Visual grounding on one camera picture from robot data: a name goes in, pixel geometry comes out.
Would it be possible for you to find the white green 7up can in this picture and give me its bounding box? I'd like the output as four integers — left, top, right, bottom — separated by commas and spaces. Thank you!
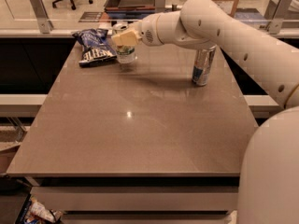
112, 22, 135, 63

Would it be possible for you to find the left metal glass bracket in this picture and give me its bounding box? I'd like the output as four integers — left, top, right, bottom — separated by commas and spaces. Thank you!
30, 0, 53, 34

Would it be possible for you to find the silver blue energy drink can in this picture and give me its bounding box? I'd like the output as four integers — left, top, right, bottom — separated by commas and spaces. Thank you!
192, 46, 216, 87

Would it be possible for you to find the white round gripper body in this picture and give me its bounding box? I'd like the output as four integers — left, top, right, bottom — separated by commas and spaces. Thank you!
133, 13, 162, 46

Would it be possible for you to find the right metal glass bracket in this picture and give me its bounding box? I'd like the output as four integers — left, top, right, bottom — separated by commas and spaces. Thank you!
265, 0, 292, 35

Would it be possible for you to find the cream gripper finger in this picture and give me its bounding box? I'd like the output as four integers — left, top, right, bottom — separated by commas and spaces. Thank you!
111, 29, 141, 46

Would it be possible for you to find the snack bin under table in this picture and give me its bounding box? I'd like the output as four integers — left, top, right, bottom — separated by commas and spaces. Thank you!
15, 196, 63, 224

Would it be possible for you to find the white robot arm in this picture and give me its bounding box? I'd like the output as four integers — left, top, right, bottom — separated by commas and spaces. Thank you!
112, 0, 299, 224

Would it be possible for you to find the blue chip bag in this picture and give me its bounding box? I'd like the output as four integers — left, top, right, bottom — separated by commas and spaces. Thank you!
72, 28, 117, 68

